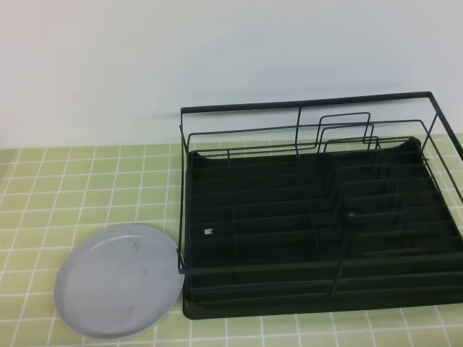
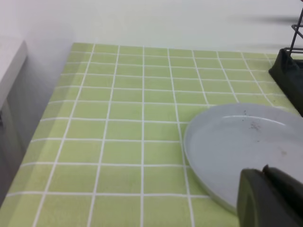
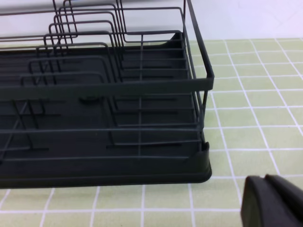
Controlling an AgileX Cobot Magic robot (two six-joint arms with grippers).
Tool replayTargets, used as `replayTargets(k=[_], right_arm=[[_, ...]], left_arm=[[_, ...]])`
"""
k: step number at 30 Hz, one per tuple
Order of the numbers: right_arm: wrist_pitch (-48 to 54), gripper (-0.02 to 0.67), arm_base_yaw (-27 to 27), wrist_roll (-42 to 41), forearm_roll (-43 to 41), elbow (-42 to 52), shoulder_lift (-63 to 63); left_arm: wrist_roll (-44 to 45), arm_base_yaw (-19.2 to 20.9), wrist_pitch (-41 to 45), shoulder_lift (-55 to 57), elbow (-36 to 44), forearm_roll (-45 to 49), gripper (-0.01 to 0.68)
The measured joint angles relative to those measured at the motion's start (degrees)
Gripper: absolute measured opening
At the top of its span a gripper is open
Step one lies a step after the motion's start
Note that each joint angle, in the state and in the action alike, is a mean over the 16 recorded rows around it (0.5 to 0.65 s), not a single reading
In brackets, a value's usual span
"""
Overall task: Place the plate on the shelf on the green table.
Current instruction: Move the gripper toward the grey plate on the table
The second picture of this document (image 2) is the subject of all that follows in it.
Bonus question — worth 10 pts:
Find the black wire dish rack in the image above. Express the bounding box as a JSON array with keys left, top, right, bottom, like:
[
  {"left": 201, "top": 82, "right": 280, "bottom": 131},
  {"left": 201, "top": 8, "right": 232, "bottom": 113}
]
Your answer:
[{"left": 268, "top": 13, "right": 303, "bottom": 115}]

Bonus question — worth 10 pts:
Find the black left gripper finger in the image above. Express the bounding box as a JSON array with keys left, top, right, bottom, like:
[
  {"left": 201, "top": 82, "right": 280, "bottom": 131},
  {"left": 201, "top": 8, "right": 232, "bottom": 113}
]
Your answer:
[{"left": 237, "top": 166, "right": 303, "bottom": 227}]

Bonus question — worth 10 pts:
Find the grey round plate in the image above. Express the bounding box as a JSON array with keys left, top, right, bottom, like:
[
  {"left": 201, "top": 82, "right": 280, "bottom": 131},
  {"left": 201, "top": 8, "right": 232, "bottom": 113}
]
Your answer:
[{"left": 183, "top": 103, "right": 303, "bottom": 213}]

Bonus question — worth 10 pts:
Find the white cabinet beside table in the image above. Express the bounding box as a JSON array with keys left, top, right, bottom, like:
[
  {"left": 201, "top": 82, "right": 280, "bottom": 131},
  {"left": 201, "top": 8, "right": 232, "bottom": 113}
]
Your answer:
[{"left": 0, "top": 40, "right": 28, "bottom": 128}]

